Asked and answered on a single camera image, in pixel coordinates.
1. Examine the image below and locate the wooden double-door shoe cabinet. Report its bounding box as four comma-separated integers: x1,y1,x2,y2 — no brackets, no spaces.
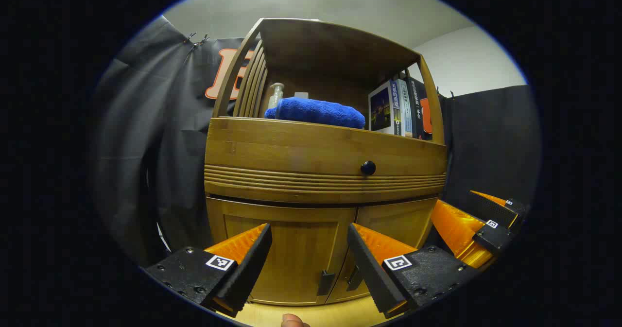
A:
204,17,449,307

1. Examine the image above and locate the black backdrop cloth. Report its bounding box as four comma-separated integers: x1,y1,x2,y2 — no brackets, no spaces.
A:
92,16,541,267

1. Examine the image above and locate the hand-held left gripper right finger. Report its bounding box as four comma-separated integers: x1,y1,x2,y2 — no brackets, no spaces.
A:
346,223,482,319

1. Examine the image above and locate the wooden cabinet door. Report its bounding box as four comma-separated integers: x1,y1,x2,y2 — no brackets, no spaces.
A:
207,197,358,307
327,197,439,304

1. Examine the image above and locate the book with night photo cover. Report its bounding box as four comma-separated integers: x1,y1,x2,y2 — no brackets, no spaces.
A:
368,80,403,136

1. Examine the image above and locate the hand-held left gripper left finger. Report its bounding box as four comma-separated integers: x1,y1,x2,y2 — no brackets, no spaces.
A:
145,223,273,318

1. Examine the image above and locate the black door handle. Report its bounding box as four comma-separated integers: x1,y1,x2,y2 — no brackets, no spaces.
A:
317,270,336,296
346,265,364,292

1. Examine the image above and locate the wooden drawer with grooves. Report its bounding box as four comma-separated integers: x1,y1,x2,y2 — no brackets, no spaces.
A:
204,117,448,205

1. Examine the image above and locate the clear pump bottle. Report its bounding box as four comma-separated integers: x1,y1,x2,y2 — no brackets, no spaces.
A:
267,83,285,111

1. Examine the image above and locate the pale blue spine book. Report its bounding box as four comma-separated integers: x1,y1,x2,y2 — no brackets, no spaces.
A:
395,78,414,138

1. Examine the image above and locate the blue towel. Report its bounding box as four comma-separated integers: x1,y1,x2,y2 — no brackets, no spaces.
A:
264,97,366,130

